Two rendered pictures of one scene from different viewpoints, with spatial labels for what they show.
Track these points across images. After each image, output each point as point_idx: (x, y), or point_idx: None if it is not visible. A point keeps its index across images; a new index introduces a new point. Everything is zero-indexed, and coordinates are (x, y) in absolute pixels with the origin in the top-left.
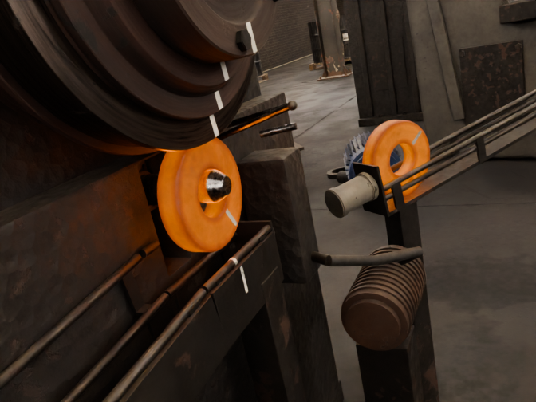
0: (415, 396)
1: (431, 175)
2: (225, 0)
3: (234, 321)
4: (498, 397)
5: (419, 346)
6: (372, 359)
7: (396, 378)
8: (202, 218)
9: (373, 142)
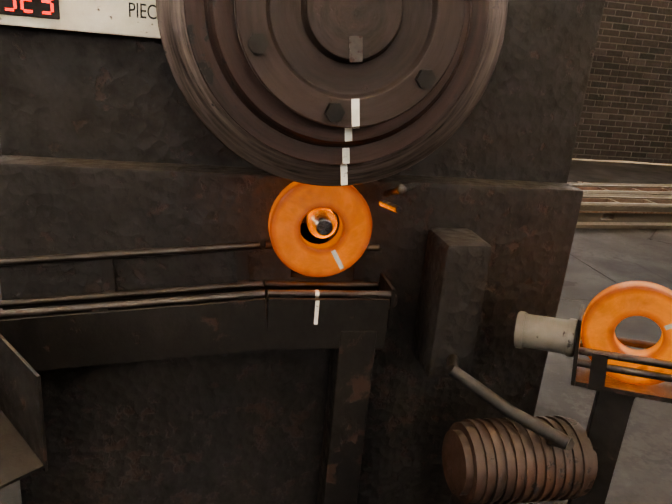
0: None
1: (671, 381)
2: (337, 74)
3: (285, 334)
4: None
5: None
6: (457, 502)
7: None
8: (295, 241)
9: (603, 293)
